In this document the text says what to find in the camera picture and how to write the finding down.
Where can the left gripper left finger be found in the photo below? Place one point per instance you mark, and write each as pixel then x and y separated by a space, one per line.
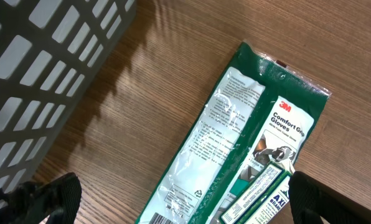
pixel 32 202

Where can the grey plastic mesh basket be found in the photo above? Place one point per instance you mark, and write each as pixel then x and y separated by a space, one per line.
pixel 50 52

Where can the green white gloves package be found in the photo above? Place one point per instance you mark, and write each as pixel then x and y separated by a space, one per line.
pixel 258 112

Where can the green white balm box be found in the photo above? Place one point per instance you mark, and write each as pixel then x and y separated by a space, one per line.
pixel 262 200

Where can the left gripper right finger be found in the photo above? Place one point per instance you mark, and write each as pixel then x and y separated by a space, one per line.
pixel 313 202

